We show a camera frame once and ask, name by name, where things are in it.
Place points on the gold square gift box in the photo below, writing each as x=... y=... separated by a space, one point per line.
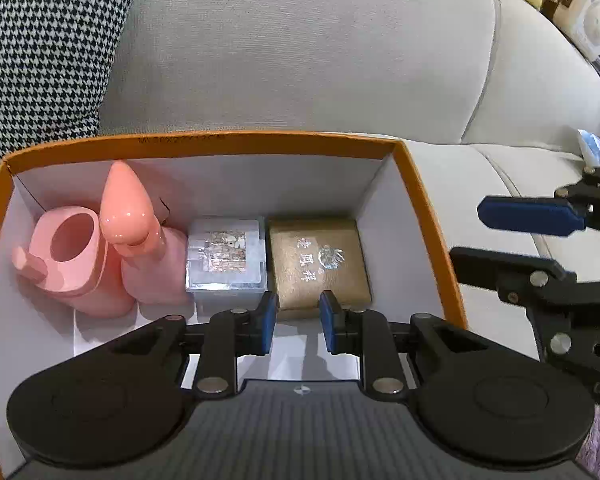
x=315 y=255

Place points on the pink cup with spout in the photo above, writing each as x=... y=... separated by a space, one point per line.
x=87 y=280

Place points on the beige sofa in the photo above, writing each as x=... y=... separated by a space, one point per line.
x=305 y=45

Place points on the houndstooth cushion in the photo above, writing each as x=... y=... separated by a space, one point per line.
x=45 y=50

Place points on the orange cardboard box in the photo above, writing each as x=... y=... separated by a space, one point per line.
x=410 y=200

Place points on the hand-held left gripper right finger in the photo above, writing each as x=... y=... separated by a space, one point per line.
x=331 y=325

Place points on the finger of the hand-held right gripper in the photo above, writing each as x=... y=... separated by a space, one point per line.
x=525 y=214
x=505 y=267

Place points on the clear plastic picture box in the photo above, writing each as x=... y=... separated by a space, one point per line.
x=225 y=255

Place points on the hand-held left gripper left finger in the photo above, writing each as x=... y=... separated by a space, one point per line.
x=266 y=325

